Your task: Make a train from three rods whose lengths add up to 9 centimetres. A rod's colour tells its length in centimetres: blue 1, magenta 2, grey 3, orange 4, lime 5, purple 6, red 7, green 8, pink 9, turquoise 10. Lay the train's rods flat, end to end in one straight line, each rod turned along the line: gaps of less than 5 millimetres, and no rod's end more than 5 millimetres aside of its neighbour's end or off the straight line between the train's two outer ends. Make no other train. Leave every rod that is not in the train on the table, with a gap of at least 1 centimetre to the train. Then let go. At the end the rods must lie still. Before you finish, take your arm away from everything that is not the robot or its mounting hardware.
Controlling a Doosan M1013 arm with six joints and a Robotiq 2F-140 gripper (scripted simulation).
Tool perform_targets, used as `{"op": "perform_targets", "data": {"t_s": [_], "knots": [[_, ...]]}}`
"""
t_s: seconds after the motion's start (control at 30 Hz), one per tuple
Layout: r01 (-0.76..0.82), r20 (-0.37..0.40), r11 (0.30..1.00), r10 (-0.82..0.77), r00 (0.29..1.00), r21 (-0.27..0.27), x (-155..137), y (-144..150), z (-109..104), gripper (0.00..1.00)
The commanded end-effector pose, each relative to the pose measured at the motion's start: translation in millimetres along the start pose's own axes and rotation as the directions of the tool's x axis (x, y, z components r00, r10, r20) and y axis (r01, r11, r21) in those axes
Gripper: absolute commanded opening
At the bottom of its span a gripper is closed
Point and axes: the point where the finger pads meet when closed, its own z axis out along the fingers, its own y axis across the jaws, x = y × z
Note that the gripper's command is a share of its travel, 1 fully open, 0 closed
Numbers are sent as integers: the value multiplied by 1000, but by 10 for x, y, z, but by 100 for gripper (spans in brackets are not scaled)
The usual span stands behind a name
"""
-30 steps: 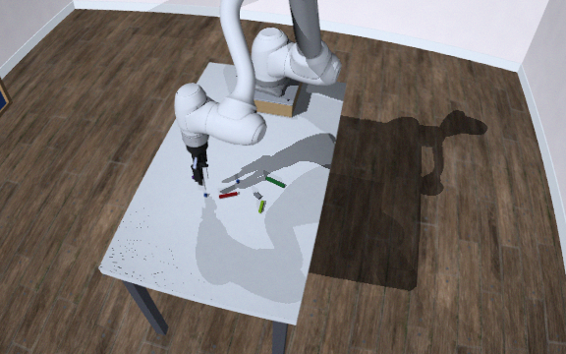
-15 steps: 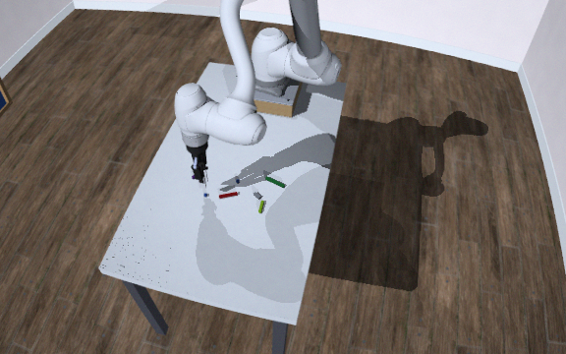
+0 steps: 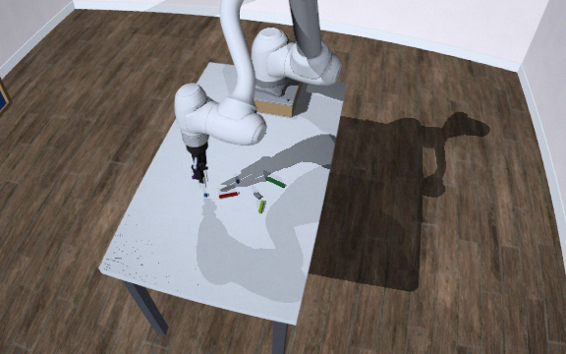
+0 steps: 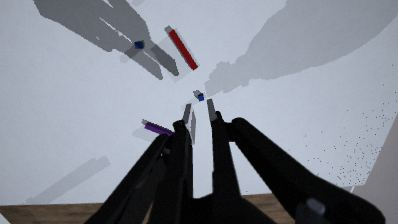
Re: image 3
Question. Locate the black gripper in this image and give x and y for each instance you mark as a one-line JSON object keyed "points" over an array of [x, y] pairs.
{"points": [[199, 167]]}

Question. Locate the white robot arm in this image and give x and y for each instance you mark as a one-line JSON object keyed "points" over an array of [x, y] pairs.
{"points": [[235, 120]]}

